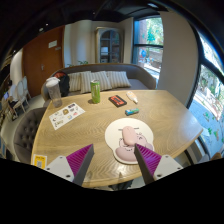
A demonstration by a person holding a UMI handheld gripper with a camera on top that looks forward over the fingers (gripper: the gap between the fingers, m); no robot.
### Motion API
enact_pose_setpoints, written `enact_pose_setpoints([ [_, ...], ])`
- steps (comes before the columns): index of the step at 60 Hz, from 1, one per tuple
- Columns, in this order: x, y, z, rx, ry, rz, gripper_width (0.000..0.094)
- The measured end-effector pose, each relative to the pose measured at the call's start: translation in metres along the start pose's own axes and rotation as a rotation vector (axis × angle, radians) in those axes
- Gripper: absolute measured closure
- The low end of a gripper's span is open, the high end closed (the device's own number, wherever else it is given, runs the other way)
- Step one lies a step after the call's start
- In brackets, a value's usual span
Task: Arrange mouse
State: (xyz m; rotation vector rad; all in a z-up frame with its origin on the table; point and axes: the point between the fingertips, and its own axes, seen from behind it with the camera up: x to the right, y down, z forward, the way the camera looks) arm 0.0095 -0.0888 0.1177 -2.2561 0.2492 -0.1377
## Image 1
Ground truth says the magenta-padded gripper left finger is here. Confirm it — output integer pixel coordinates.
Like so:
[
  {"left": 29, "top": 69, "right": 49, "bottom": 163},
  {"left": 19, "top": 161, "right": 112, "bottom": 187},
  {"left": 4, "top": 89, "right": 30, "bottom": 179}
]
[{"left": 44, "top": 143, "right": 96, "bottom": 187}]

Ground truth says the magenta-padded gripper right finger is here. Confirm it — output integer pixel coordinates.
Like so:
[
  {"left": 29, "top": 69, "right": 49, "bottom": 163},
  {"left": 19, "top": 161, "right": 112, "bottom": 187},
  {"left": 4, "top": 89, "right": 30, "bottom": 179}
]
[{"left": 133, "top": 142, "right": 185, "bottom": 186}]

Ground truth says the pink computer mouse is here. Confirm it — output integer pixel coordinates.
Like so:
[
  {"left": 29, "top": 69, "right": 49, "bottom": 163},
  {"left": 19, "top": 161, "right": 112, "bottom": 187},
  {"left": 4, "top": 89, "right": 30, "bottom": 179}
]
[{"left": 121, "top": 125, "right": 138, "bottom": 147}]

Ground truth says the round white cartoon mouse pad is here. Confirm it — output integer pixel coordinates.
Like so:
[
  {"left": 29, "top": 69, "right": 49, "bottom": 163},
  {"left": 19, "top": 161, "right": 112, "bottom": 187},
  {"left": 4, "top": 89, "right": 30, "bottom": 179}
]
[{"left": 104, "top": 117, "right": 155, "bottom": 165}]

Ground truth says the yellow table card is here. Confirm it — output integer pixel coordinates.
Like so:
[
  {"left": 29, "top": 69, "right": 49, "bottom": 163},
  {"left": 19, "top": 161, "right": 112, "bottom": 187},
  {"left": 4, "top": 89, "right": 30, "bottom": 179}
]
[{"left": 32, "top": 153, "right": 48, "bottom": 170}]

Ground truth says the white sticker sheet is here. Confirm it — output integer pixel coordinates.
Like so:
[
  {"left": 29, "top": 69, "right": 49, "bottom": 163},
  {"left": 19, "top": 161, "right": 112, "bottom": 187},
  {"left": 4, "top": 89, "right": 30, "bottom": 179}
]
[{"left": 48, "top": 102, "right": 86, "bottom": 131}]

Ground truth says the small green blue pack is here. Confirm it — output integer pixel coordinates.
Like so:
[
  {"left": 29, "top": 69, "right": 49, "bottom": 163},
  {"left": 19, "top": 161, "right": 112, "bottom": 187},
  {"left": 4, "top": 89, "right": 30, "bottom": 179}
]
[{"left": 124, "top": 107, "right": 140, "bottom": 117}]

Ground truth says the grey tufted chair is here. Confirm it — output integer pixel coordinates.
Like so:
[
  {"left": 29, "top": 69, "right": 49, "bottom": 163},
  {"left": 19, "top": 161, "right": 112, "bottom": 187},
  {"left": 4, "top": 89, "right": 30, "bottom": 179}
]
[{"left": 13, "top": 107, "right": 48, "bottom": 165}]

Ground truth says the white tube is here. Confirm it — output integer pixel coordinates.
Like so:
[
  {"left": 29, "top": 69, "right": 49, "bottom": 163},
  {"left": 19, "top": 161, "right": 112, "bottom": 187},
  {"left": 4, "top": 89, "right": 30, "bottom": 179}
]
[{"left": 125, "top": 90, "right": 139, "bottom": 105}]

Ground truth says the black and red flat box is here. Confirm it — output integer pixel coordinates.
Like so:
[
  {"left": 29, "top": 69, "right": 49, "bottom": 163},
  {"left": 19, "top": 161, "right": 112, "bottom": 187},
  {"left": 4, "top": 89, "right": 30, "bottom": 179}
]
[{"left": 108, "top": 94, "right": 128, "bottom": 108}]

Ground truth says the green drink can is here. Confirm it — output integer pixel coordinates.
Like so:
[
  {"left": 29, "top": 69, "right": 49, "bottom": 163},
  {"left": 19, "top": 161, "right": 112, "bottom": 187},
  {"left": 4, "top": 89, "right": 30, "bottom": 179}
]
[{"left": 90, "top": 79, "right": 102, "bottom": 105}]

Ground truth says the clear shaker bottle white lid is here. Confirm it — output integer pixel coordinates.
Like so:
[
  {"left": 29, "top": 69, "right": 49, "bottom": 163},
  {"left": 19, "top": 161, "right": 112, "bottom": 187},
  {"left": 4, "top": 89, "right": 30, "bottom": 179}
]
[{"left": 45, "top": 76, "right": 63, "bottom": 108}]

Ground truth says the black backpack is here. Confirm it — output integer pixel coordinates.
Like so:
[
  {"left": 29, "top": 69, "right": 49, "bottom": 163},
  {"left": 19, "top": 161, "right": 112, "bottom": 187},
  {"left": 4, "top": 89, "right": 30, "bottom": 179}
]
[{"left": 53, "top": 71, "right": 71, "bottom": 98}]

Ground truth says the striped cushion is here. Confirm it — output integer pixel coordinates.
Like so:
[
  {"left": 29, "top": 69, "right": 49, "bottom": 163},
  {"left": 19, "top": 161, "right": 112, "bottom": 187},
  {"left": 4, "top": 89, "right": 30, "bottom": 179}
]
[
  {"left": 79, "top": 70, "right": 113, "bottom": 94},
  {"left": 67, "top": 71, "right": 84, "bottom": 93},
  {"left": 106, "top": 70, "right": 132, "bottom": 90}
]

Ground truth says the brown curved sofa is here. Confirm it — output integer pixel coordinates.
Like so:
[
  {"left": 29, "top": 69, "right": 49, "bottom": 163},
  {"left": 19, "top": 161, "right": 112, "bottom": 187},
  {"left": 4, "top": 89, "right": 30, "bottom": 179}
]
[{"left": 40, "top": 63, "right": 157, "bottom": 101}]

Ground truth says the group of white chairs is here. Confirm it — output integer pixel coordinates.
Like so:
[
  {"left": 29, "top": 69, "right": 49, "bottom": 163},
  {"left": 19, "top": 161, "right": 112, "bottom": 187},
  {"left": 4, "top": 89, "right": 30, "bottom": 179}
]
[{"left": 13, "top": 76, "right": 33, "bottom": 109}]

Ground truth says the brown wooden door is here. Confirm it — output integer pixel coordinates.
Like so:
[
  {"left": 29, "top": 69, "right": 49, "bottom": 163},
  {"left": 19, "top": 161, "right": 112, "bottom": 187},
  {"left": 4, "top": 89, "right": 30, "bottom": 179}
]
[{"left": 22, "top": 25, "right": 65, "bottom": 98}]

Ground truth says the white door sign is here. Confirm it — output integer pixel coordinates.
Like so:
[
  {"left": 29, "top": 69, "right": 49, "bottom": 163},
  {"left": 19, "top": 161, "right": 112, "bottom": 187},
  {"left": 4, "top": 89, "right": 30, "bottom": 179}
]
[{"left": 48, "top": 39, "right": 58, "bottom": 50}]

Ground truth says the glass-door cabinet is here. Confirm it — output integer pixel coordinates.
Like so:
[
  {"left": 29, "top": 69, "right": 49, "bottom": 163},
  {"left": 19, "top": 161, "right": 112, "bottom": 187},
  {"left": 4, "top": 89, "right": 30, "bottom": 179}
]
[{"left": 94, "top": 26, "right": 124, "bottom": 65}]

